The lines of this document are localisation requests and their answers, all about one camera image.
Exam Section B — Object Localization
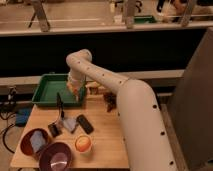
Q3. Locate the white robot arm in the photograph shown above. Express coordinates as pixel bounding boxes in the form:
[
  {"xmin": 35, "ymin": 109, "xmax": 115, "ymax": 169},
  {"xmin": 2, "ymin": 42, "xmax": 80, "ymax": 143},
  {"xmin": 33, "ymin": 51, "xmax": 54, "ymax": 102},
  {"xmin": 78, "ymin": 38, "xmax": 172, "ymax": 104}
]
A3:
[{"xmin": 66, "ymin": 49, "xmax": 178, "ymax": 171}]

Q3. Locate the blue cloth in bowl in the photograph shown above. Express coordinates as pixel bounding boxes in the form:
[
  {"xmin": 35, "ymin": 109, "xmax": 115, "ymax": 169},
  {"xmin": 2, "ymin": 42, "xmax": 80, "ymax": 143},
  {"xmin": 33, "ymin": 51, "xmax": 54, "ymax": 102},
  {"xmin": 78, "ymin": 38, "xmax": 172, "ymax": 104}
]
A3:
[{"xmin": 30, "ymin": 131, "xmax": 46, "ymax": 152}]

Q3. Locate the green plastic tray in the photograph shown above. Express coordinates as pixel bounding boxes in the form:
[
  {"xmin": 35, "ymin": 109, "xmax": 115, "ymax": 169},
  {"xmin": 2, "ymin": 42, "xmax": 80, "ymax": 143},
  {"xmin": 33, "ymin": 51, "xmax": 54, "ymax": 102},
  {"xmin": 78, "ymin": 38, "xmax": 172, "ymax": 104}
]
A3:
[{"xmin": 32, "ymin": 74, "xmax": 86, "ymax": 107}]

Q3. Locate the purple bowl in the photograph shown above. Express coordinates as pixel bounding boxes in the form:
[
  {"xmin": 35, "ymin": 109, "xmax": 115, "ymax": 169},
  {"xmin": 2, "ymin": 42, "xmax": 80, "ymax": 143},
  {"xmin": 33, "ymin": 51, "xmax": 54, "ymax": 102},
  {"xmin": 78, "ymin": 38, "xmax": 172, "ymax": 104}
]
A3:
[{"xmin": 39, "ymin": 142, "xmax": 72, "ymax": 171}]

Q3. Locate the grey folded cloth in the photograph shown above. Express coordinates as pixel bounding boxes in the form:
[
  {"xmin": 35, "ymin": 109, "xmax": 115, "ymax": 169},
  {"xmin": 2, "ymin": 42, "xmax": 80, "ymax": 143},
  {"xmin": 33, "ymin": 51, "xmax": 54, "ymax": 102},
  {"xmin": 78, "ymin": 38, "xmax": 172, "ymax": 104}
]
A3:
[{"xmin": 63, "ymin": 118, "xmax": 78, "ymax": 133}]

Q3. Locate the black handled brush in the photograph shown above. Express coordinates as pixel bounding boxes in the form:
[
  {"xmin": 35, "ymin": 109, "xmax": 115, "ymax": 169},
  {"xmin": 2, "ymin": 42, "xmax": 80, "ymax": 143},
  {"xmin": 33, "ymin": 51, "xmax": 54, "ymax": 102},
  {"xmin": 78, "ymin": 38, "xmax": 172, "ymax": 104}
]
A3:
[{"xmin": 48, "ymin": 93, "xmax": 64, "ymax": 138}]

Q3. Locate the blue box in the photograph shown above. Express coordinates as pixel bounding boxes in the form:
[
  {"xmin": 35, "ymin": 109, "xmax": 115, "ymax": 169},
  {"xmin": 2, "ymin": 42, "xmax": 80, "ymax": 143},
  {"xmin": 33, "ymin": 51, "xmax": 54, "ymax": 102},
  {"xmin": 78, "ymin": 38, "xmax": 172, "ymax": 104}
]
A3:
[{"xmin": 15, "ymin": 108, "xmax": 32, "ymax": 127}]

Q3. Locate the black remote control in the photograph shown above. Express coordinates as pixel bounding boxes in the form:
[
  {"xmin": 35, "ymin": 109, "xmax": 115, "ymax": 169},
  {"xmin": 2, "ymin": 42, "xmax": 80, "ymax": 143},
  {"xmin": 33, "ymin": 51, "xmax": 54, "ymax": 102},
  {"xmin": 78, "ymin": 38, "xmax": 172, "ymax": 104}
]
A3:
[{"xmin": 77, "ymin": 114, "xmax": 94, "ymax": 134}]

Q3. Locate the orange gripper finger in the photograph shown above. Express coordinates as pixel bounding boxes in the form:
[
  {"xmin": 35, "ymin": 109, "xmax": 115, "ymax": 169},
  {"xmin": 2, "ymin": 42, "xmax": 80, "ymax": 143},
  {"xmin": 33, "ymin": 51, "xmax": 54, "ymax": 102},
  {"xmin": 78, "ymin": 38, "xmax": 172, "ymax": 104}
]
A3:
[{"xmin": 68, "ymin": 85, "xmax": 79, "ymax": 102}]

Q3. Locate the small yellow brown object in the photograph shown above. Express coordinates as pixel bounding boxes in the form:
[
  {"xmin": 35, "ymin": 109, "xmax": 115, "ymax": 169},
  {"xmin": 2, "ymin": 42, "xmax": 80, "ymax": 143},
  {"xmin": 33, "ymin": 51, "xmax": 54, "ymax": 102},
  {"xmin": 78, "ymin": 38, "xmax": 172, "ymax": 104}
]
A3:
[{"xmin": 86, "ymin": 81, "xmax": 100, "ymax": 94}]

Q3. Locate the orange ball in cup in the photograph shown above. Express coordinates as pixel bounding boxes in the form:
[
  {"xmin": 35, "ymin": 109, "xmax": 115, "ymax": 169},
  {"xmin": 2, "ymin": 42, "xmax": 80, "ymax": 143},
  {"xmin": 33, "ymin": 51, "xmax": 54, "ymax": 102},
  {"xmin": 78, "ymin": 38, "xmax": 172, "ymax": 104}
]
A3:
[{"xmin": 74, "ymin": 135, "xmax": 92, "ymax": 154}]

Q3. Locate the dark red bowl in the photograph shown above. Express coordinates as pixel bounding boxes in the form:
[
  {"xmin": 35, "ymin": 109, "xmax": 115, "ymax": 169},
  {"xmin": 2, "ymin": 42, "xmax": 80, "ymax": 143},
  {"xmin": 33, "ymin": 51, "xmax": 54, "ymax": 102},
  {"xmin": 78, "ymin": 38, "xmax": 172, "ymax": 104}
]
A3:
[{"xmin": 20, "ymin": 128, "xmax": 51, "ymax": 158}]

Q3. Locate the black cable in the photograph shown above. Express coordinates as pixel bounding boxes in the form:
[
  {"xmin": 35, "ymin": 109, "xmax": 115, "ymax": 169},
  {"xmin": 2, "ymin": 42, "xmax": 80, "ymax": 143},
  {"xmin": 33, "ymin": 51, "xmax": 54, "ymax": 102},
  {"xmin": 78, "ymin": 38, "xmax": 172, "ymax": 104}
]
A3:
[{"xmin": 0, "ymin": 99, "xmax": 18, "ymax": 155}]

